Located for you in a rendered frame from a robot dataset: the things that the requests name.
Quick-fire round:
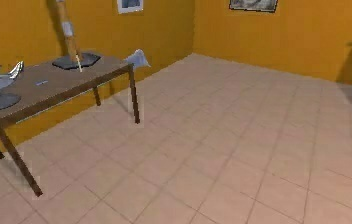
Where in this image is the white cloth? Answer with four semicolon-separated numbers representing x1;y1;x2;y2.
123;49;152;70

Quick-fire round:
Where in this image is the wooden lamp on black base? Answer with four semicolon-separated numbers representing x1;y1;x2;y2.
52;0;102;73

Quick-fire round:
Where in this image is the white framed blue picture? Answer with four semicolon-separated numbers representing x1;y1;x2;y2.
116;0;144;15

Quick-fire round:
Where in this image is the dark framed grey picture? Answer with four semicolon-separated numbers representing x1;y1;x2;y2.
229;0;279;14

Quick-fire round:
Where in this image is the brown wooden table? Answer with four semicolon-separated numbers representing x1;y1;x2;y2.
0;55;142;198

